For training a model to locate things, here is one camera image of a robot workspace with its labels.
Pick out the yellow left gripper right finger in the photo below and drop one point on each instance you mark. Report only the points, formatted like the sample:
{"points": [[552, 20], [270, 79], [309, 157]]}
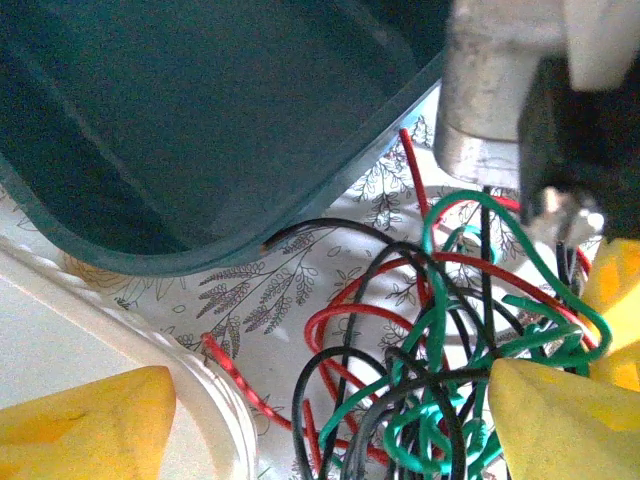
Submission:
{"points": [[560, 430]]}

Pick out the floral tablecloth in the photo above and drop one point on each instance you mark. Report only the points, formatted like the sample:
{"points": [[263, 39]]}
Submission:
{"points": [[280, 360]]}

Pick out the white plastic block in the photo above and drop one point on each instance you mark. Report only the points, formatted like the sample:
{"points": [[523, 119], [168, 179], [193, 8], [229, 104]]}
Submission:
{"points": [[600, 40]]}

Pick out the teal plastic bin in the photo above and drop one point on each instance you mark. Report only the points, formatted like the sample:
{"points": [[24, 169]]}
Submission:
{"points": [[150, 125]]}

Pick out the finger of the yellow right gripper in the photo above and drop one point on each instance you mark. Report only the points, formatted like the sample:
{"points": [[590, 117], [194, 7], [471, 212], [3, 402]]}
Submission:
{"points": [[617, 275], [625, 365]]}

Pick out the white plastic tray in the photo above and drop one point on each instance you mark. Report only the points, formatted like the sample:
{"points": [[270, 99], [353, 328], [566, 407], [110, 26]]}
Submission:
{"points": [[75, 320]]}

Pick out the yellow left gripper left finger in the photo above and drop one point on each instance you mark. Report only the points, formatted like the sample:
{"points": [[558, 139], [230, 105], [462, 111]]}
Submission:
{"points": [[75, 430]]}

